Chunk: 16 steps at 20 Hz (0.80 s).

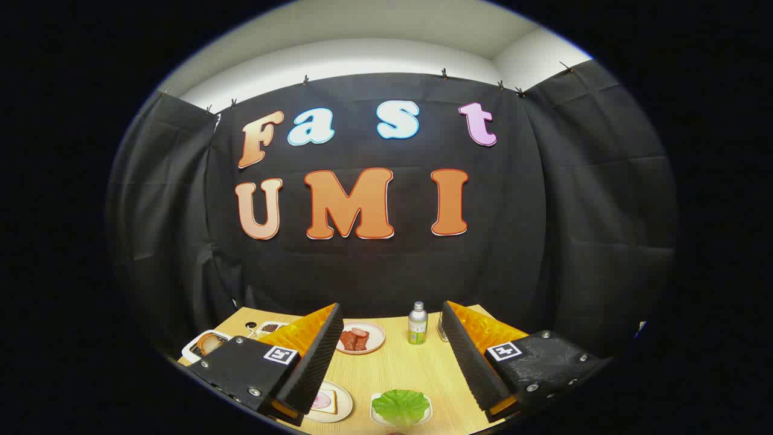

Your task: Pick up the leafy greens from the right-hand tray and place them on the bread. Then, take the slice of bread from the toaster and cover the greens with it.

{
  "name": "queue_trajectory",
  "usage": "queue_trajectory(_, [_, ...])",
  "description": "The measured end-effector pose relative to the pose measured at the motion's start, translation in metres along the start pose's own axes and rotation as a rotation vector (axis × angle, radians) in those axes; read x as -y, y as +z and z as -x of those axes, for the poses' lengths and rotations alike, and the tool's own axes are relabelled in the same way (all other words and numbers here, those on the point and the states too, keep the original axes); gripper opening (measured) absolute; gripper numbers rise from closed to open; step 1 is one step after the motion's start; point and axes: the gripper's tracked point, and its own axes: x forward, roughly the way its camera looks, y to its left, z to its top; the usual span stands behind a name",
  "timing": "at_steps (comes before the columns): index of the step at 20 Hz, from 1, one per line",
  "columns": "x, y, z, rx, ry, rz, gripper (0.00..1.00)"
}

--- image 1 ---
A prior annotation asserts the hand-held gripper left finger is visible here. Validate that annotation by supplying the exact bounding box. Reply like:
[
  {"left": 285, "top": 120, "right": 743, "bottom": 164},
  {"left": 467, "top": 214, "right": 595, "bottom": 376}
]
[{"left": 188, "top": 303, "right": 344, "bottom": 427}]

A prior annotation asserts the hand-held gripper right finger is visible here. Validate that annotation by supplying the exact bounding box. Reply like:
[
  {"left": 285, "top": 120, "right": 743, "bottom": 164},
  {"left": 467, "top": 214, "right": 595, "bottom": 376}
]
[{"left": 440, "top": 300, "right": 606, "bottom": 422}]

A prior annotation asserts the green lettuce leaf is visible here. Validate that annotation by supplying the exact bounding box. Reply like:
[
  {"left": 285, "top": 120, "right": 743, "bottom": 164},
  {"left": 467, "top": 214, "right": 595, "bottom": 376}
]
[{"left": 379, "top": 389, "right": 431, "bottom": 426}]

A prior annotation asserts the white divided bean dish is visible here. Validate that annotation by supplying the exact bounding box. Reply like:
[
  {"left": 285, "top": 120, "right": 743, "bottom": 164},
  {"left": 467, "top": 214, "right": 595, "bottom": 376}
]
[{"left": 254, "top": 321, "right": 290, "bottom": 340}]

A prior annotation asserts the white bread slice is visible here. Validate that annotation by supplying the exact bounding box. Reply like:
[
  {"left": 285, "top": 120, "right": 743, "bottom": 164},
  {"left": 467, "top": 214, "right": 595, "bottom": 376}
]
[{"left": 310, "top": 390, "right": 339, "bottom": 415}]

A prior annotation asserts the round white plate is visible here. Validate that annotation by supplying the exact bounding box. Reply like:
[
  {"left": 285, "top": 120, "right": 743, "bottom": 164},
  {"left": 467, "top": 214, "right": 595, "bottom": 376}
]
[{"left": 304, "top": 381, "right": 354, "bottom": 423}]

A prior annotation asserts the silver bottle green label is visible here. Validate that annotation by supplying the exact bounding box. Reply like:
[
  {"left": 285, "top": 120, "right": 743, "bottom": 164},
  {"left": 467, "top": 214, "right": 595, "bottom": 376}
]
[{"left": 408, "top": 301, "right": 429, "bottom": 346}]

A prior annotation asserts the pink plate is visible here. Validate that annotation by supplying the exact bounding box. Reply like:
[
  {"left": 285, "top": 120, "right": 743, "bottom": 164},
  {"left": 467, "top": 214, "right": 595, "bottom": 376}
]
[{"left": 336, "top": 321, "right": 386, "bottom": 355}]

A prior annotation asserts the rounded square white plate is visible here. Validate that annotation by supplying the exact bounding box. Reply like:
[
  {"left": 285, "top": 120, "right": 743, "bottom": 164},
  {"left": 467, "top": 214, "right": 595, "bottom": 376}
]
[{"left": 370, "top": 393, "right": 434, "bottom": 427}]

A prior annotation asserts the white toaster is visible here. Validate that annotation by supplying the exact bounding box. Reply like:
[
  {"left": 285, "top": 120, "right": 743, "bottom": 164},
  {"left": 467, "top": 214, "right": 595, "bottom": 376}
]
[{"left": 181, "top": 329, "right": 233, "bottom": 365}]

